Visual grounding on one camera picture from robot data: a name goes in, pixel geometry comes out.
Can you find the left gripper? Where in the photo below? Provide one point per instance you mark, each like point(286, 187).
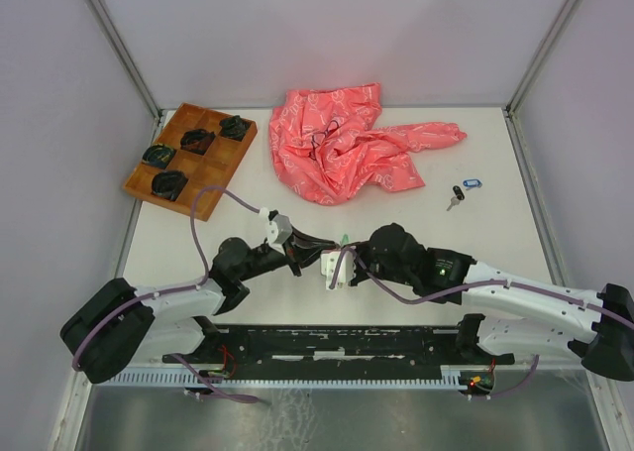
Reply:
point(302, 249)

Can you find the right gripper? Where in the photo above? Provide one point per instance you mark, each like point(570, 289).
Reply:
point(358, 276)

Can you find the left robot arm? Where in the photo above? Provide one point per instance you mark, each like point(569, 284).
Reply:
point(122, 324)

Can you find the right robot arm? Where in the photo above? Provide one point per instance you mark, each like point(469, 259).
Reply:
point(540, 319)

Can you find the key with black head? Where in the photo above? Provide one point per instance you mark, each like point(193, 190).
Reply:
point(457, 198)

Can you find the pink patterned cloth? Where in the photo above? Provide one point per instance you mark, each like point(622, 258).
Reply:
point(358, 154)

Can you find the eyeglasses on cloth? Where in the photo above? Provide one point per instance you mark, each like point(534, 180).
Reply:
point(319, 137)

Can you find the blue key tag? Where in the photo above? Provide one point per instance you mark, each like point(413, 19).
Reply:
point(472, 183)

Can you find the wooden compartment tray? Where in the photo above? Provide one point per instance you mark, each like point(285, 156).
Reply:
point(192, 160)

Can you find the dark rolled item top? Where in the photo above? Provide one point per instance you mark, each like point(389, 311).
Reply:
point(234, 128)

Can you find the dark rolled item bottom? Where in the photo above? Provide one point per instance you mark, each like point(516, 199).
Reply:
point(168, 184)

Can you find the dark rolled item middle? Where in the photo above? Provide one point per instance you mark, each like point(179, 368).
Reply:
point(197, 141)

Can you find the dark green rolled item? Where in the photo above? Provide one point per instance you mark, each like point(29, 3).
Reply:
point(158, 156)

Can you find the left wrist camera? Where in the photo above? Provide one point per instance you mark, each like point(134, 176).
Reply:
point(278, 228)

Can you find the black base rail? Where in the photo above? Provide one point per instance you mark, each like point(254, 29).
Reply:
point(385, 347)

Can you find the white cable duct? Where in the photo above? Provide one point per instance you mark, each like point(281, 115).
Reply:
point(340, 376)

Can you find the right aluminium frame post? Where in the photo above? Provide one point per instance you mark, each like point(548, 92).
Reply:
point(538, 61)

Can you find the aluminium frame post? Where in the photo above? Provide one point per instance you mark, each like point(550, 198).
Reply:
point(108, 28)
point(538, 61)

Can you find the left aluminium frame post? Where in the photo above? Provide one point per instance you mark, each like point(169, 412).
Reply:
point(108, 28)

